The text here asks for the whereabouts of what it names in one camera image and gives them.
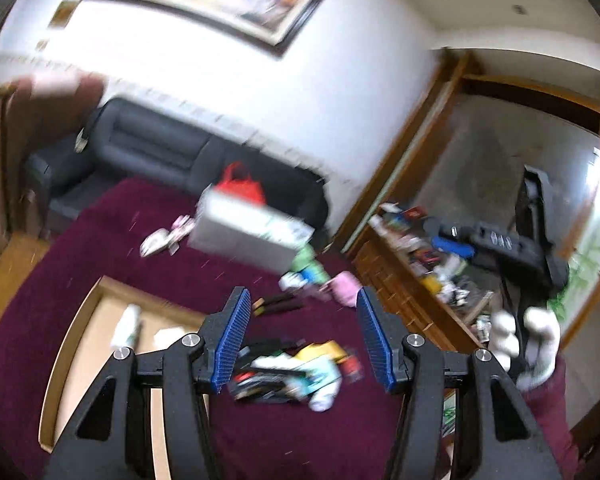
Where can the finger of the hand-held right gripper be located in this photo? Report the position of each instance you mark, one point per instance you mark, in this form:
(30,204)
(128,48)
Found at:
(452,246)

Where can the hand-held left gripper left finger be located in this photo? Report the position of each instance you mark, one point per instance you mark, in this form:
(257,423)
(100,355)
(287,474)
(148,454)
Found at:
(232,340)

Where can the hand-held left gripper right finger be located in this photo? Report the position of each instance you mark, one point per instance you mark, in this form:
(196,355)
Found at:
(375,340)

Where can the white charger cube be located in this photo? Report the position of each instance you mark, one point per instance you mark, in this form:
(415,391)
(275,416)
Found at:
(169,336)

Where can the teal tissue pack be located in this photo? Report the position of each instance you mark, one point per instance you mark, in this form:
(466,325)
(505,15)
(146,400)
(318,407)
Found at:
(320,375)

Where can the white bottle dark label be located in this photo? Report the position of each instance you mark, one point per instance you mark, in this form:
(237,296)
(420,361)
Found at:
(126,322)

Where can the brown cardboard box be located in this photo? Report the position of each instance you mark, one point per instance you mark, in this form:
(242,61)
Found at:
(95,320)

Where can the person's right forearm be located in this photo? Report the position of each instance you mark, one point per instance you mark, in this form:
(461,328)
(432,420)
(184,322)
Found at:
(555,425)

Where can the person's right hand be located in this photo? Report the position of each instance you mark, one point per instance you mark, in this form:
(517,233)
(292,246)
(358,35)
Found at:
(542,345)

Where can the clear packet with red item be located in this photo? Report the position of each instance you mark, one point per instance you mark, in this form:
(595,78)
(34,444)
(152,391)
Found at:
(351,362)

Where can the clutter of small items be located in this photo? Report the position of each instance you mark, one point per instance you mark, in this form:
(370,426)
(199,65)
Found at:
(430,270)

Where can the black marker yellow cap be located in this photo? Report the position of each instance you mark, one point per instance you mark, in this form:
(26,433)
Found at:
(275,311)
(280,301)

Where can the yellow snack packet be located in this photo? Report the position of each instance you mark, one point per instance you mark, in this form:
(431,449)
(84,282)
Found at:
(322,351)

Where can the wooden sideboard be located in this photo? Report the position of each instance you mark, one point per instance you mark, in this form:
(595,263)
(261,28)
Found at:
(395,285)

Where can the pink cloth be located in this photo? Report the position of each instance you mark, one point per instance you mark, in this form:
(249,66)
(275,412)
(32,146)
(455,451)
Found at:
(347,287)

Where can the black marker white cap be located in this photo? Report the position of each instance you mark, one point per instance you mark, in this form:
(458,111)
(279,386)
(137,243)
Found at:
(265,395)

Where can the maroon tablecloth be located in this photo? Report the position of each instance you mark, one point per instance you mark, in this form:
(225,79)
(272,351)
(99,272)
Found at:
(190,270)

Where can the small blue item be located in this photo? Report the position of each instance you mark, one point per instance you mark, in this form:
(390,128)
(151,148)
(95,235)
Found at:
(310,275)

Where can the green cloth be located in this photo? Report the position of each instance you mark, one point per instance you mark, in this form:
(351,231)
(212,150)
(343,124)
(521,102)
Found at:
(310,257)

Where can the grey cardboard shoe box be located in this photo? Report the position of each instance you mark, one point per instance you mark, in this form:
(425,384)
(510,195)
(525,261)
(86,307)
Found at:
(240,232)

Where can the red bag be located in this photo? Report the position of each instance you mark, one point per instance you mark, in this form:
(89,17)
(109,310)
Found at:
(240,187)

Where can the black leather sofa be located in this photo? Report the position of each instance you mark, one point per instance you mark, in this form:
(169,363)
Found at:
(145,140)

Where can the small framed picture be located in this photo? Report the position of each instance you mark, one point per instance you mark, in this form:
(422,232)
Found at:
(62,12)

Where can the wooden door frame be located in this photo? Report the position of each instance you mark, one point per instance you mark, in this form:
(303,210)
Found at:
(415,145)

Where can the wall socket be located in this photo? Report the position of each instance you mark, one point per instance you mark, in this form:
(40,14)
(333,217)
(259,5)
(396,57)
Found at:
(41,45)

